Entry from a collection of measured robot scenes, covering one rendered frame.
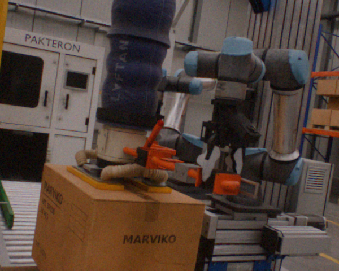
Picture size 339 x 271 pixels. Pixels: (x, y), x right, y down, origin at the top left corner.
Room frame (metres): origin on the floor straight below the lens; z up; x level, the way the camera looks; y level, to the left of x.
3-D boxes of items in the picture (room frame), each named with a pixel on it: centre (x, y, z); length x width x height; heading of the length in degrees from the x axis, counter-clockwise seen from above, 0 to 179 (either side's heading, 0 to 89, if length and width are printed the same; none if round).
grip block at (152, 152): (1.33, 0.03, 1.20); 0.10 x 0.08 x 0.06; 121
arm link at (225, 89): (1.04, -0.14, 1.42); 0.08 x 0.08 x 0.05
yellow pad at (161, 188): (1.59, 0.08, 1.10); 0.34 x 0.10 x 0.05; 31
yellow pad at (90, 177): (1.49, 0.25, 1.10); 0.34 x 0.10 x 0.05; 31
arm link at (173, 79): (2.01, 0.03, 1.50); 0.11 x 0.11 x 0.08; 72
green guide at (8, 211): (3.12, 1.25, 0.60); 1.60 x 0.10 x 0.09; 27
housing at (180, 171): (1.14, -0.08, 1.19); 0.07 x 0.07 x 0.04; 31
